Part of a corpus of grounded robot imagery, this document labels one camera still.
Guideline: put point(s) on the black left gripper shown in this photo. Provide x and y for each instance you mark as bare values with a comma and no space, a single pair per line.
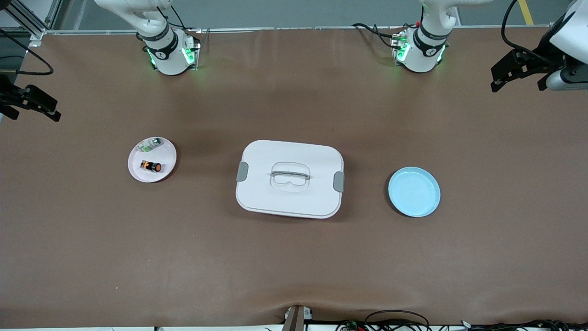
535,64

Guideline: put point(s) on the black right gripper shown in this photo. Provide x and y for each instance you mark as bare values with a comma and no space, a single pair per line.
10,97

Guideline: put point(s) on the orange and black switch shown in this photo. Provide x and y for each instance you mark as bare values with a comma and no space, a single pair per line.
154,167

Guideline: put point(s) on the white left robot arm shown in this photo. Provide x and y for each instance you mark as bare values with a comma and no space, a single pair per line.
425,46

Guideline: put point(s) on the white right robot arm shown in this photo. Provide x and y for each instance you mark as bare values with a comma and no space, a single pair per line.
165,50

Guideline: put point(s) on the white lidded storage box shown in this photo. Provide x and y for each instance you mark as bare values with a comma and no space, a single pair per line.
294,197

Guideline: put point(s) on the pink round plate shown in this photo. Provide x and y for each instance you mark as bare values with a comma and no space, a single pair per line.
167,158

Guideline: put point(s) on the blue round plate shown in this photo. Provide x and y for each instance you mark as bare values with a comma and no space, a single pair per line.
413,193

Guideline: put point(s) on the brown strip with white clip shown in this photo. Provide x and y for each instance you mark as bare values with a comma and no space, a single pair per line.
294,319

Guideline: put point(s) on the aluminium profile frame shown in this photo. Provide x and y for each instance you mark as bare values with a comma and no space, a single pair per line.
27,20

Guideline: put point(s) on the clear green switch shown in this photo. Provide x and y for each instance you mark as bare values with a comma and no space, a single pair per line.
147,147

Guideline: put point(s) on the silver table edge rail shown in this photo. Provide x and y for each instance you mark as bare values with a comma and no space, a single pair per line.
298,28

